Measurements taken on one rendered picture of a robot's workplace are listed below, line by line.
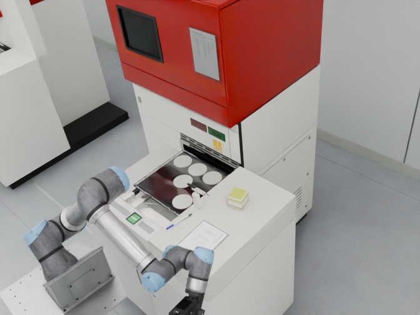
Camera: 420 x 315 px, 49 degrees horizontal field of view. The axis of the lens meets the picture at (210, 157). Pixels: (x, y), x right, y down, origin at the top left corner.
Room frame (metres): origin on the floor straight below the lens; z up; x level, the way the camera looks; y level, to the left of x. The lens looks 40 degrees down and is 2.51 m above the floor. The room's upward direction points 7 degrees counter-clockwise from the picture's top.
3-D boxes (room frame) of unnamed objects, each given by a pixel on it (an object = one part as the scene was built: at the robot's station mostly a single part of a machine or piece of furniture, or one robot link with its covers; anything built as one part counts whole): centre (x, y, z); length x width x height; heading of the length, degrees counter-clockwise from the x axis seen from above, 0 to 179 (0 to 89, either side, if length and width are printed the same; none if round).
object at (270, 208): (1.43, -0.03, 0.89); 0.62 x 0.35 x 0.14; 132
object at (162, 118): (2.07, 0.11, 1.02); 0.82 x 0.03 x 0.40; 42
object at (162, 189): (1.78, 0.15, 0.90); 0.34 x 0.34 x 0.01; 42
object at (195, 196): (1.52, 0.07, 1.03); 0.06 x 0.04 x 0.13; 132
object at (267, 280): (1.65, 0.18, 0.41); 0.97 x 0.64 x 0.82; 42
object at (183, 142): (1.93, 0.01, 0.89); 0.44 x 0.02 x 0.10; 42
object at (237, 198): (1.50, -0.10, 1.00); 0.07 x 0.07 x 0.07; 56
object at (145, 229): (1.59, 0.47, 0.89); 0.55 x 0.09 x 0.14; 42
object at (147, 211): (1.59, 0.34, 0.87); 0.36 x 0.08 x 0.03; 42
